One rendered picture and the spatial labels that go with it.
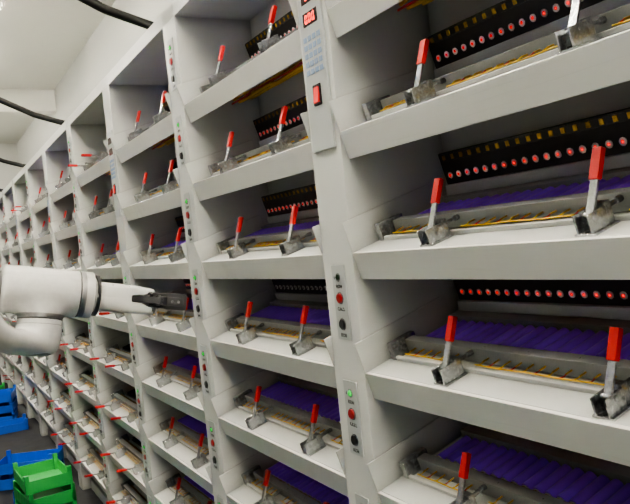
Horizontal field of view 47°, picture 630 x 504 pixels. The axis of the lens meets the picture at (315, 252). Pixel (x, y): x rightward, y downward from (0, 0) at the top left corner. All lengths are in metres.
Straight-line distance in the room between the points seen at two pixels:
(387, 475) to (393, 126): 0.55
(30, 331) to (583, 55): 0.96
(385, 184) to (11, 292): 0.66
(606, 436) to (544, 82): 0.37
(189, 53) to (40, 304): 0.78
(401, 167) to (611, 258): 0.51
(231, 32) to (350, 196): 0.86
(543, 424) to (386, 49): 0.65
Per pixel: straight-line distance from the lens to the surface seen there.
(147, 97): 2.52
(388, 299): 1.17
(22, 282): 1.33
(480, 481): 1.09
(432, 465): 1.17
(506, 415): 0.92
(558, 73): 0.81
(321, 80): 1.18
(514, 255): 0.86
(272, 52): 1.35
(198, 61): 1.84
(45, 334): 1.32
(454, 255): 0.93
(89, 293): 1.34
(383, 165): 1.17
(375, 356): 1.15
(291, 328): 1.51
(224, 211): 1.79
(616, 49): 0.76
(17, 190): 5.22
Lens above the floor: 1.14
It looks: 1 degrees down
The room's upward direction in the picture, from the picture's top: 6 degrees counter-clockwise
